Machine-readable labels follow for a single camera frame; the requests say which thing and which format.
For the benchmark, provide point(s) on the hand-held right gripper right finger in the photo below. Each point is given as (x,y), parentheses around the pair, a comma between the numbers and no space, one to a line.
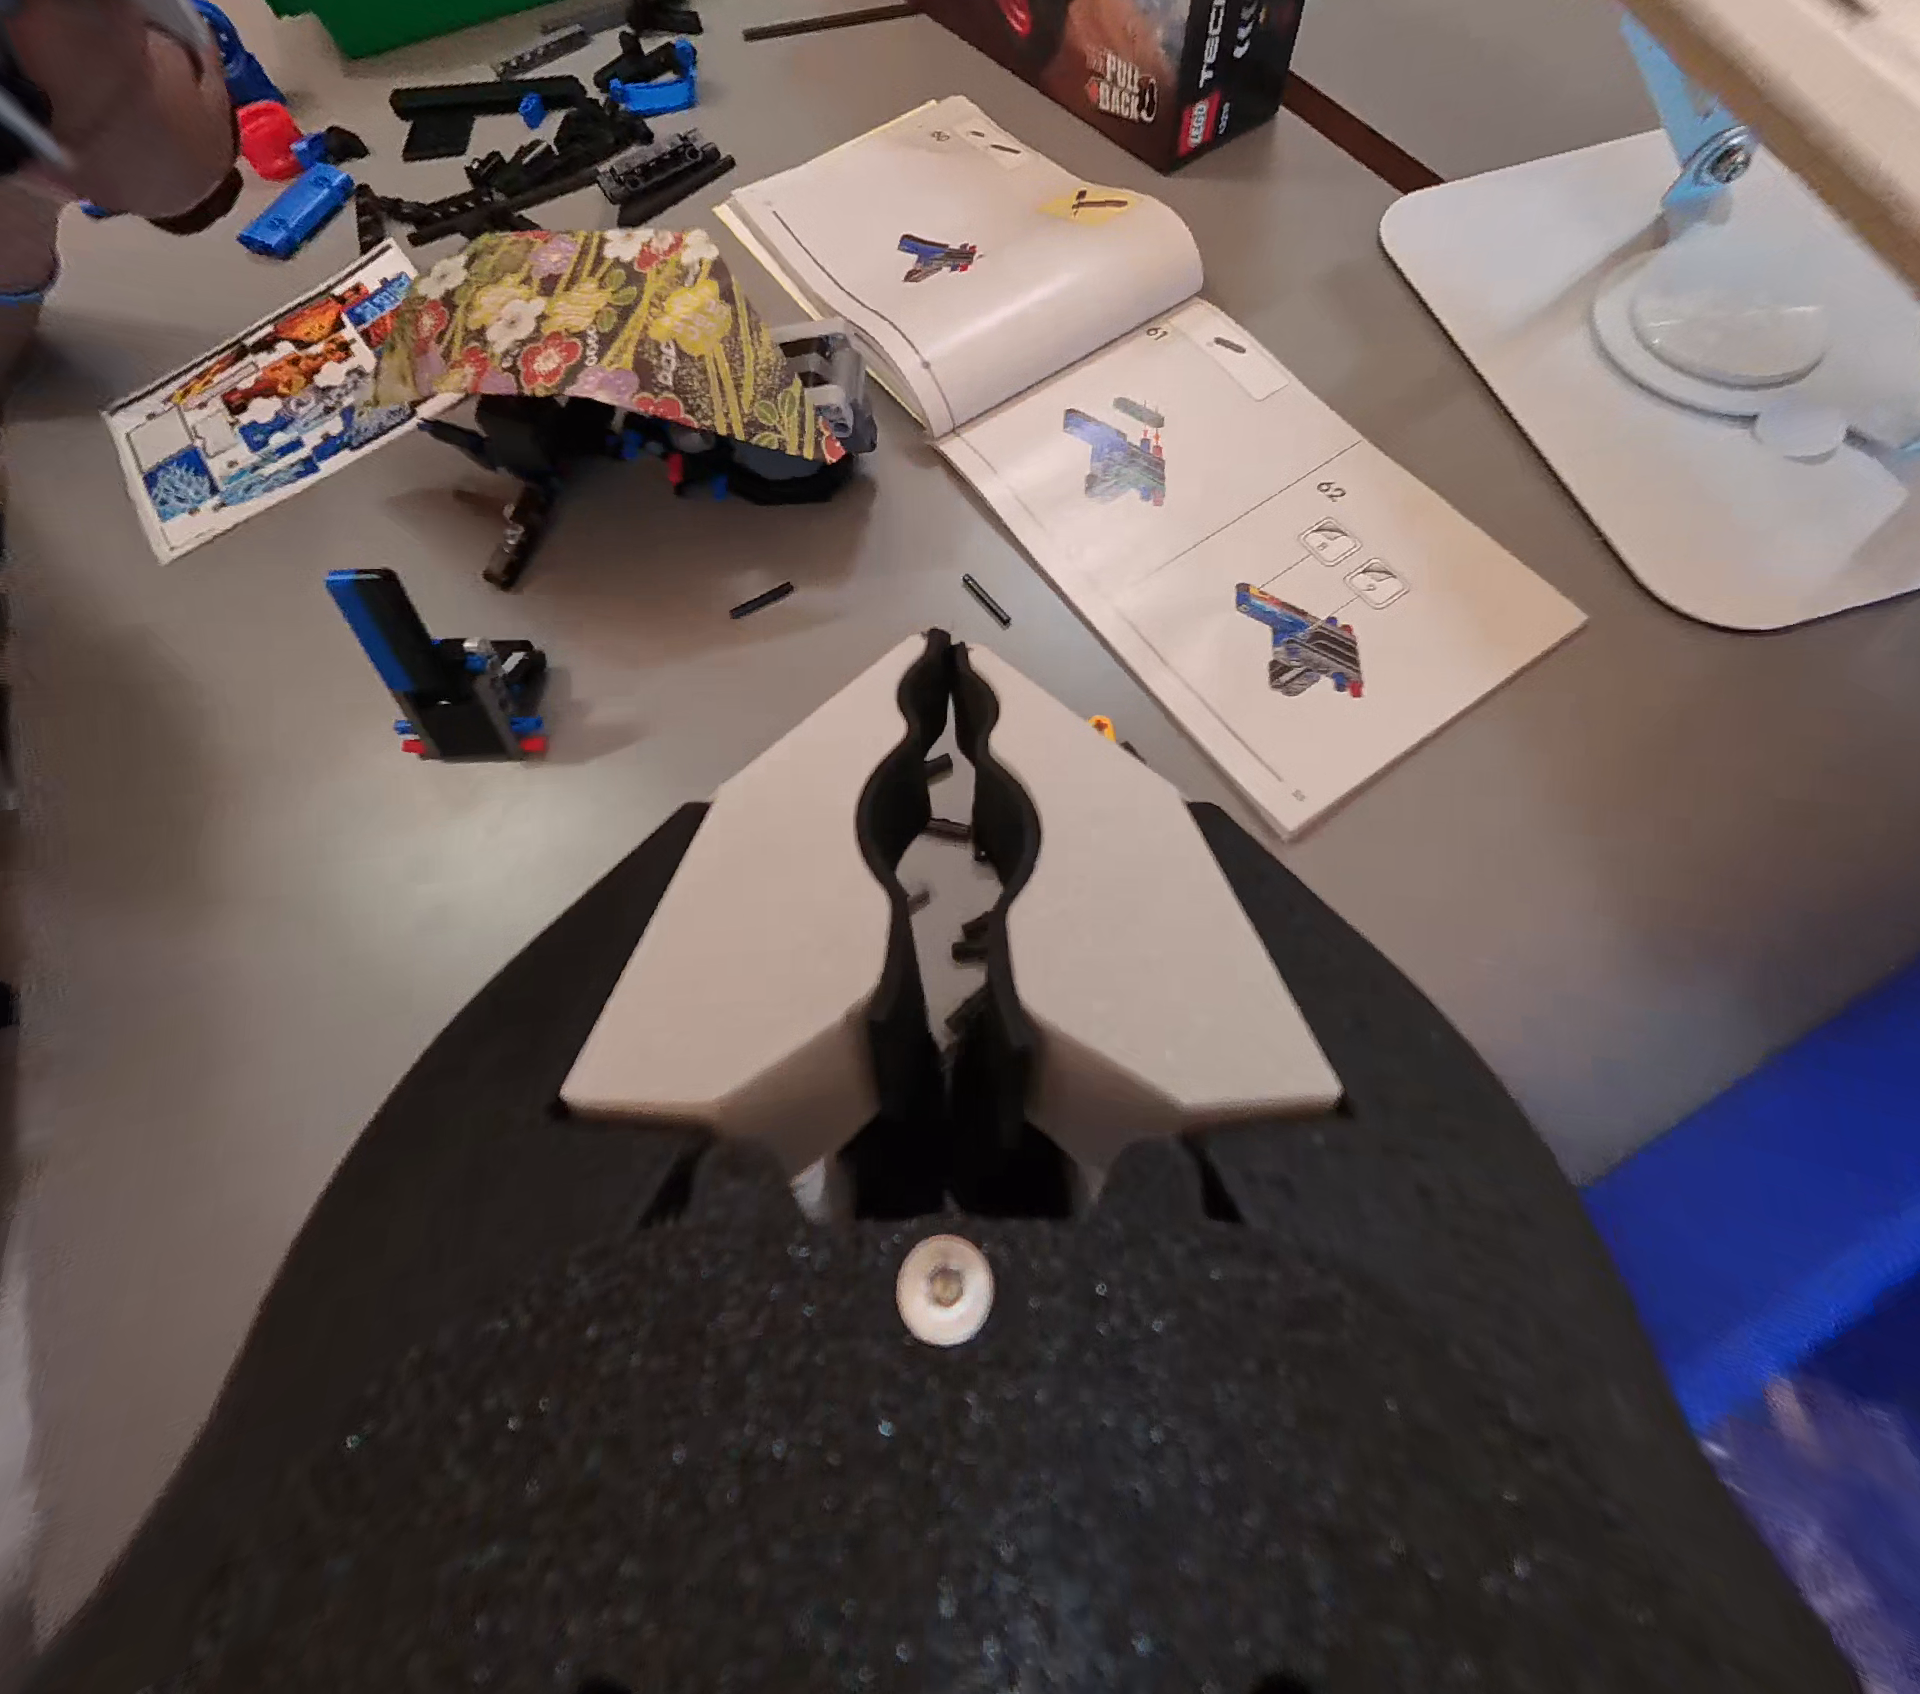
(1155,976)

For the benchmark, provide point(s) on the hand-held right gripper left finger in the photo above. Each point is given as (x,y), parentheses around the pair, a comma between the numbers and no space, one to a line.
(704,976)

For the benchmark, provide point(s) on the pile of small lego pins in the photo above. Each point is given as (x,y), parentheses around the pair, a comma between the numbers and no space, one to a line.
(972,931)

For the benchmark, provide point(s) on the pile of black lego parts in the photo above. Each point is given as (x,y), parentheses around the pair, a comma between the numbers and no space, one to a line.
(512,164)

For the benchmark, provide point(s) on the person's left forearm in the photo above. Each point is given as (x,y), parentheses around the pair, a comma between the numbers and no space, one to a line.
(25,239)

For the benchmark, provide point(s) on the blue rounded lego piece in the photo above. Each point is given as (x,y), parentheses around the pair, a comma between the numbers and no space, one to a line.
(240,61)

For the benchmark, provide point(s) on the thin black lego axle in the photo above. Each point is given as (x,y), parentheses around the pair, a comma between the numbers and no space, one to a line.
(761,602)

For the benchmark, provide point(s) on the blue black lego subassembly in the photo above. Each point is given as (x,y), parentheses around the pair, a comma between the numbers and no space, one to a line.
(449,690)

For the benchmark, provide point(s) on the red lego piece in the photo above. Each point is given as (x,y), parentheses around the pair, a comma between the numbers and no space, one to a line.
(267,142)

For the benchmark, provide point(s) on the lego instruction booklet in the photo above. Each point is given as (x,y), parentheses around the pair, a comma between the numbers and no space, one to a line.
(1352,584)

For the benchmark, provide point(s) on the blue lego panel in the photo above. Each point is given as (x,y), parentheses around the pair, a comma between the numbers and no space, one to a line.
(298,211)

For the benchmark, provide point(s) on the black lego vehicle chassis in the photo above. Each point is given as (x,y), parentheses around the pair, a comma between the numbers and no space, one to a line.
(751,473)

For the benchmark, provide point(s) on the blue curved lego piece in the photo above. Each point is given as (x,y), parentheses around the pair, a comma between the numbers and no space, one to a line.
(653,86)

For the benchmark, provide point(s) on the long black lego axle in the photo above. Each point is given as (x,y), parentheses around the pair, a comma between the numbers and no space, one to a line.
(825,23)

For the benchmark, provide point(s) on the person's left hand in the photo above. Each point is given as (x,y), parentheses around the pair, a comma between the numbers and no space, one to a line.
(151,120)

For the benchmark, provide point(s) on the colourful sticker sheet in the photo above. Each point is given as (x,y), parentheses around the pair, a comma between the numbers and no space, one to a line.
(240,433)

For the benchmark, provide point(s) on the blue plastic bin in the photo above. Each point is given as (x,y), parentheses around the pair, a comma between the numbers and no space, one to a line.
(1773,1199)

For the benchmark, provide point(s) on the floral patterned cloth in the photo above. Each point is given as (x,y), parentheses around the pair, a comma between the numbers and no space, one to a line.
(602,315)

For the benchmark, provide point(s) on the white tablet stand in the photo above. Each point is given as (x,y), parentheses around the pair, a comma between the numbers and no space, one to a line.
(1502,375)

